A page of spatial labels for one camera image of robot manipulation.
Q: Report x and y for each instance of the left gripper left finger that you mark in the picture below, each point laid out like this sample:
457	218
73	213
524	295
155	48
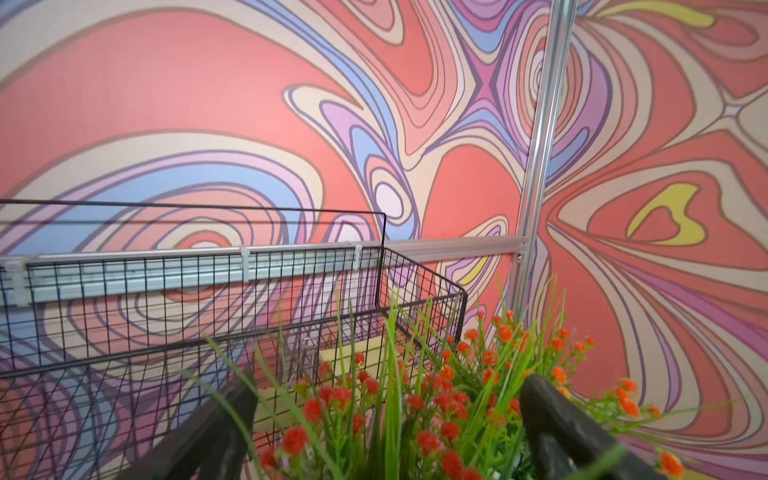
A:
213	443

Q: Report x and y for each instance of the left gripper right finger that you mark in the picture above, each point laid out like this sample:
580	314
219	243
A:
565	443

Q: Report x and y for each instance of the orange flower pot front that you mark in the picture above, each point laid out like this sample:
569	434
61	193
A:
477	387

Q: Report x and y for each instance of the red flower pot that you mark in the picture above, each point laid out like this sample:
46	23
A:
383	428

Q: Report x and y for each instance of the yellow sponge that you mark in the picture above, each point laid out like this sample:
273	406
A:
286	373

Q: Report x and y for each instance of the black wire basket back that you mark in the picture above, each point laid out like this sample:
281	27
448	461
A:
107	305

